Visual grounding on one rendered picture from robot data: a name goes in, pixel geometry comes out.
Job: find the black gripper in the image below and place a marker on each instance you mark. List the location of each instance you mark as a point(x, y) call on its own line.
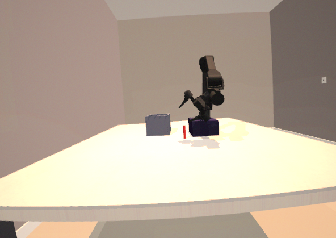
point(203, 116)

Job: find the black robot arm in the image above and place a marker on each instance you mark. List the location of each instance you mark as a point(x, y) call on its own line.
point(211, 81)

